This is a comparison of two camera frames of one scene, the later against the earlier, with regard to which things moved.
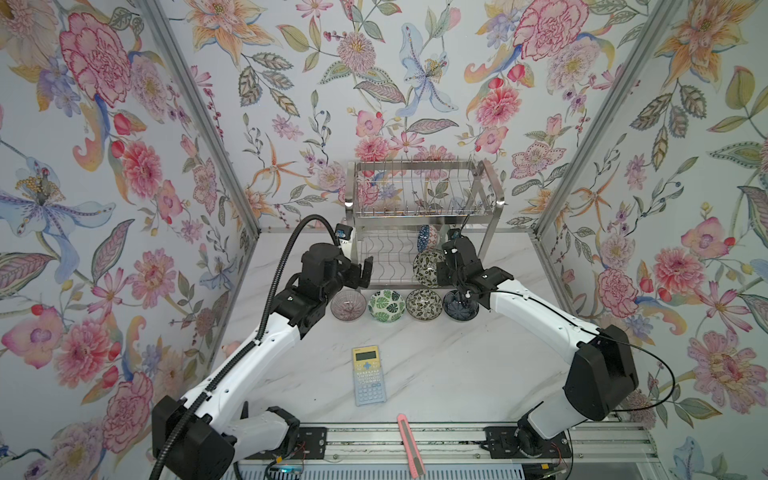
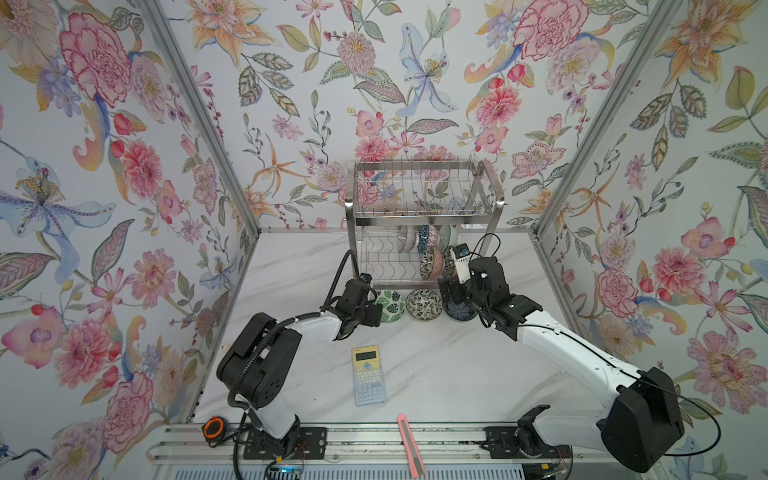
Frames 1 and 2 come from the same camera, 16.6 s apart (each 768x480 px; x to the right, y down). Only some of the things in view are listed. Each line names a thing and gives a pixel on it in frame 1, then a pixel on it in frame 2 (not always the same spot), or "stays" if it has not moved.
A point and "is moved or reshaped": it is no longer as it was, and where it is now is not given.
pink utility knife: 415,456 stays
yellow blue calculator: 368,376 stays
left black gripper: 355,269 to 374,314
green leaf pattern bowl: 386,305 stays
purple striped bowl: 348,305 is moved or reshaped
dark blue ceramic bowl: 458,308 stays
